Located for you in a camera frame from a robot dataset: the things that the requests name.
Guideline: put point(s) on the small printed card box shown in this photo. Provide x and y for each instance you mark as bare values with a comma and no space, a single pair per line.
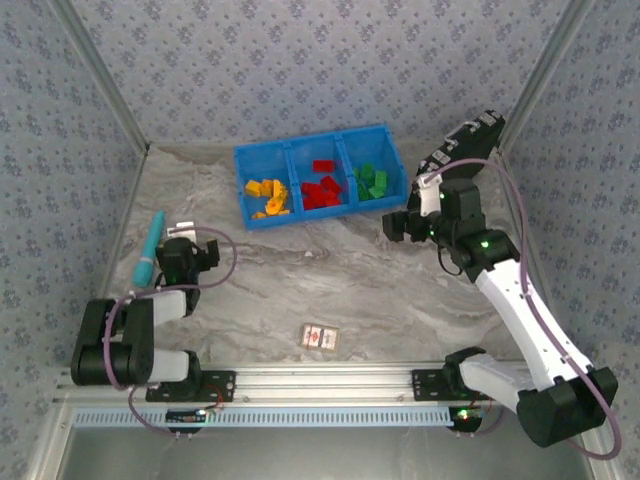
320,338

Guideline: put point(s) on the red long lego brick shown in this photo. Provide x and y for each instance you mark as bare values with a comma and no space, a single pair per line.
323,166
311,190

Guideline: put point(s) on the yellow cube lego brick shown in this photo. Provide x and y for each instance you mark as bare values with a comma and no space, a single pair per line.
253,188

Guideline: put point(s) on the yellow tiny lego brick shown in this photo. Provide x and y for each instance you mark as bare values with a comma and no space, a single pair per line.
266,187

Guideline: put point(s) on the teal pen-shaped tool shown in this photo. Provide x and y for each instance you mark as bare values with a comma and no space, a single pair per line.
149,250

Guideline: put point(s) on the yellow half-round lego brick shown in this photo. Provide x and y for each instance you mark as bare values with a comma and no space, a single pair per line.
280,190

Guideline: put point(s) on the red cube lego brick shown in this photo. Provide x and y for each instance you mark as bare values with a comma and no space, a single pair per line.
332,201

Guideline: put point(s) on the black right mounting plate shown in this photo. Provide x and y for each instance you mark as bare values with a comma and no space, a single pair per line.
425,385

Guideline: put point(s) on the black hard case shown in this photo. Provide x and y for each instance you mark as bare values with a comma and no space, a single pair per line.
480,145

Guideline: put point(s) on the yellow round holed lego piece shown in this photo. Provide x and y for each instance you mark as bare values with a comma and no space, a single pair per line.
278,207

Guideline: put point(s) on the red square lego brick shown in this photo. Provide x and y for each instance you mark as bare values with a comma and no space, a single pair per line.
311,203

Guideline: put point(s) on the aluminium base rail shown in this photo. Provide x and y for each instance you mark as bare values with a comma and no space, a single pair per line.
320,382

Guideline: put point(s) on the small circuit board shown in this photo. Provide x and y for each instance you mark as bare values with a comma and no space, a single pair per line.
185,415
465,414

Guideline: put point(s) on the aluminium upright frame post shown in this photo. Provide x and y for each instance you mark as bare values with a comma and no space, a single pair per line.
542,75
106,75

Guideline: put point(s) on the yellow long lego brick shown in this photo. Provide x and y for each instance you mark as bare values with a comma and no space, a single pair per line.
259,215

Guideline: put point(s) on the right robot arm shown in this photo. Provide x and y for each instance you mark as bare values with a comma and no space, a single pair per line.
525,310

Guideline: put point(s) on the light green lego brick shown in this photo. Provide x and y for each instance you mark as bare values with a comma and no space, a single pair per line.
380,181

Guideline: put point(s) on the black mounting plate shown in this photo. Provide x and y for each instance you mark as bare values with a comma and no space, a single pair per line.
220,385
425,385

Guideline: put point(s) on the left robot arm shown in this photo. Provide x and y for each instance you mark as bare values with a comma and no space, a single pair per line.
170,305

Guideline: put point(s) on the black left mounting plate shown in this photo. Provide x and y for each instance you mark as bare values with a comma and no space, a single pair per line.
220,385

